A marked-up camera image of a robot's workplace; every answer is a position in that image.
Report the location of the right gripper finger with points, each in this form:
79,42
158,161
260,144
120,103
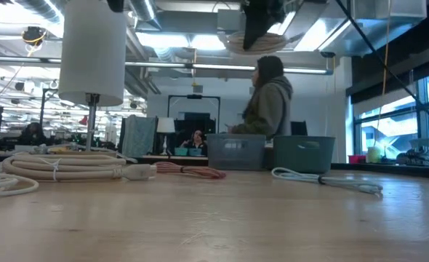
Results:
252,32

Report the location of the long ceiling light bar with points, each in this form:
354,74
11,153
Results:
221,67

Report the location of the white cylinder shade table lamp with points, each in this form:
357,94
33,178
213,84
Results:
92,54

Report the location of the person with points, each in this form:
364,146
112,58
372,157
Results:
32,134
269,105
196,140

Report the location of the black background screen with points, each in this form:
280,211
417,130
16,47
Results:
194,122

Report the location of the grey plastic basket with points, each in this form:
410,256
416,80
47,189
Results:
236,153

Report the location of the small white table lamp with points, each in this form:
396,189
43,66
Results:
166,125

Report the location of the small teal bin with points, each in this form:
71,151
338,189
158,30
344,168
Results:
180,151
195,151

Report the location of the dark green plastic basket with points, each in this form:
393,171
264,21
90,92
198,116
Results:
303,154

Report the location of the grey-green draped cloth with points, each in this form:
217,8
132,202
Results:
139,136

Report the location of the brown background desk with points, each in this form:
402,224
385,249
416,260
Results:
171,159

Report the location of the small red box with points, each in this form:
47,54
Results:
356,159

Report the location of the large window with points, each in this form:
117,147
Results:
392,127

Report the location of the yellow-green cup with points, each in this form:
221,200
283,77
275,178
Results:
373,154

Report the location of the dark side counter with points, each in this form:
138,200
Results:
381,169

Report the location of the black metal gantry frame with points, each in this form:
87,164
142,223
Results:
193,96

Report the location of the silver air duct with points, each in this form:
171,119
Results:
363,22

